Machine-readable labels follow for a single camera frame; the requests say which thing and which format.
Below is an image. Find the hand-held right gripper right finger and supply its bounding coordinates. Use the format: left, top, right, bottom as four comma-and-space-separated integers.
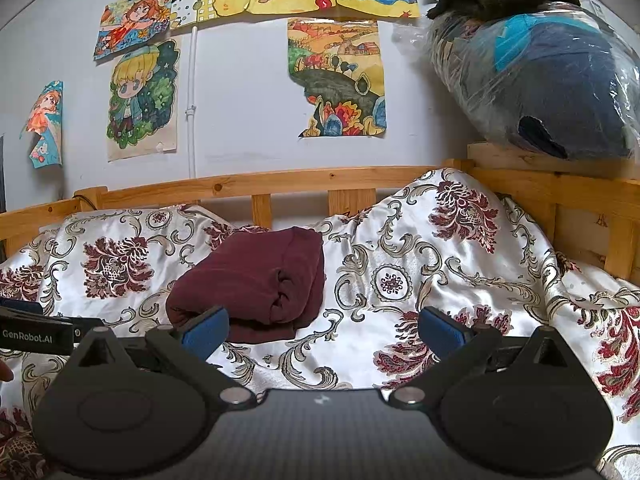
387, 306, 581, 407

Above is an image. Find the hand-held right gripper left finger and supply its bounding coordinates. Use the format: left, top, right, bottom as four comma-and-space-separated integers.
67, 305, 259, 409

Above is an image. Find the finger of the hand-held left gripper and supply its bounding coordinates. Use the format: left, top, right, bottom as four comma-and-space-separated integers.
0, 297, 45, 318
30, 313, 104, 345

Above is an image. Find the maroon knit garment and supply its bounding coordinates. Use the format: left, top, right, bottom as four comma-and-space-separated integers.
166, 226, 326, 345

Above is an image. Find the floral printed satin blanket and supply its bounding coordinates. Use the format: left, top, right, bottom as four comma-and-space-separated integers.
0, 167, 640, 480

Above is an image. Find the small curled girl drawing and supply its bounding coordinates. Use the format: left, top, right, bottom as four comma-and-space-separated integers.
20, 80, 66, 167

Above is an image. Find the blue plush in plastic bag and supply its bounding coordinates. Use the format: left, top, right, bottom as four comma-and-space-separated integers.
392, 0, 640, 162

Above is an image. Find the wooden bed frame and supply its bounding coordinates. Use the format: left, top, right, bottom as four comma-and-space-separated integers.
0, 142, 640, 286

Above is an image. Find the white wall pipe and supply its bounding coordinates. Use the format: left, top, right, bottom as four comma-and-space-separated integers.
185, 25, 200, 181

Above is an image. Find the blond child wall drawing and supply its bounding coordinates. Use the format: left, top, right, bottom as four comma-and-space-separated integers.
106, 39, 182, 162

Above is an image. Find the landscape wall drawing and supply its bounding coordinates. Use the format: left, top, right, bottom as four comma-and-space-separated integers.
287, 17, 388, 139

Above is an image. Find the orange-haired girl wall drawing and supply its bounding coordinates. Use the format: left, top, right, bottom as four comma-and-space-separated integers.
93, 0, 178, 62

